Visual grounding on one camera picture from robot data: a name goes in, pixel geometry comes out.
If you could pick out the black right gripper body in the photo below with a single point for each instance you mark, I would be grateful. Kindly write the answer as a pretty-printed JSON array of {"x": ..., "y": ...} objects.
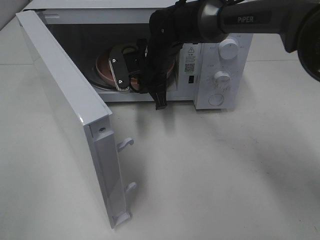
[{"x": 161, "y": 53}]

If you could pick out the white timer knob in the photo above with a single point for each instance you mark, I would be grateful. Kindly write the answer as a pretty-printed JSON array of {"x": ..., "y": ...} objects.
[{"x": 222, "y": 79}]

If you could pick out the round door release button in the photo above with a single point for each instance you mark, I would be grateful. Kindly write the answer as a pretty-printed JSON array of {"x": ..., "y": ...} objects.
[{"x": 216, "y": 99}]

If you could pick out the glass turntable tray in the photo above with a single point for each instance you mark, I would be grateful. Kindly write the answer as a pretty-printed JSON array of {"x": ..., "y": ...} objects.
[{"x": 97, "y": 81}]

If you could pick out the white microwave oven body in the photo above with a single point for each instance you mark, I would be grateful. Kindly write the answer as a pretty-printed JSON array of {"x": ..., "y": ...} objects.
[{"x": 83, "y": 36}]

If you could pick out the pink round plate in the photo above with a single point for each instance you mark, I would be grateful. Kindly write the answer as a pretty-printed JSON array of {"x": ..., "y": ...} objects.
[{"x": 104, "y": 71}]

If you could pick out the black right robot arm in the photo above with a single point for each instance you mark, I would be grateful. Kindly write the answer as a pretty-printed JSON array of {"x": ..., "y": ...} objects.
[{"x": 210, "y": 21}]

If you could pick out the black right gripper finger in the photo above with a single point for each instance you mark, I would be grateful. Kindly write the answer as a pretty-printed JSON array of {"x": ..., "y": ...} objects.
[{"x": 160, "y": 99}]

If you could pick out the white upper power knob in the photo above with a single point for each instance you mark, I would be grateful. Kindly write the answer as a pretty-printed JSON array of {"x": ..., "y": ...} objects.
[{"x": 228, "y": 48}]

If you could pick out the white microwave door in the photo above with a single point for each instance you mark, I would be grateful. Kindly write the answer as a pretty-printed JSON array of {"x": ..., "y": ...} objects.
[{"x": 82, "y": 116}]

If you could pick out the white warning label sticker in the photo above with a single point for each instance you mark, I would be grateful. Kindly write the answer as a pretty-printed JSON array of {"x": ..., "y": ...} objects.
[{"x": 191, "y": 58}]

